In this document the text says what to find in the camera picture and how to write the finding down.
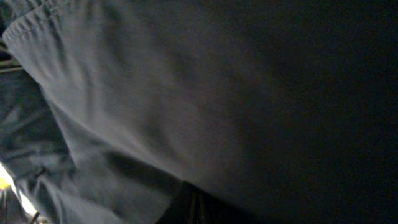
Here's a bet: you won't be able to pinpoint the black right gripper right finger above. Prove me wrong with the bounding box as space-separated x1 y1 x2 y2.
196 191 249 224

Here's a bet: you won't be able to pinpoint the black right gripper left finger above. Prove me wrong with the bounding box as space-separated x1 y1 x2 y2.
156 182 197 224

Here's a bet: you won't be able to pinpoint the navy blue shorts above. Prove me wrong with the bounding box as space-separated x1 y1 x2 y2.
1 1 397 223

